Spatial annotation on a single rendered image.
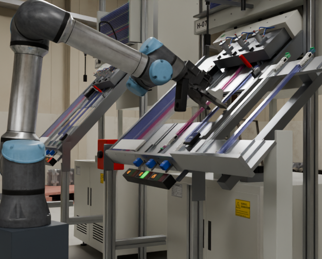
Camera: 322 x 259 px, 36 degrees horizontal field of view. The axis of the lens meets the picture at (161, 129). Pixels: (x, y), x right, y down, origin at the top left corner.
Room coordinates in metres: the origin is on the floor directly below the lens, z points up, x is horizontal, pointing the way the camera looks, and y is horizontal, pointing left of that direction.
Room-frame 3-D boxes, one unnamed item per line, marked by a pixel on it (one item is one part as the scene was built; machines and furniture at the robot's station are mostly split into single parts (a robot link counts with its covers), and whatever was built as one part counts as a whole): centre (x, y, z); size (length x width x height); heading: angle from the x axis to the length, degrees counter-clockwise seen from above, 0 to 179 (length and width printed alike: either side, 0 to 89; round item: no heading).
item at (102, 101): (3.42, 0.34, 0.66); 1.01 x 0.73 x 1.31; 117
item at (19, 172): (1.41, 0.39, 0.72); 0.13 x 0.12 x 0.14; 22
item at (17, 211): (1.40, 0.38, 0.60); 0.15 x 0.15 x 0.10
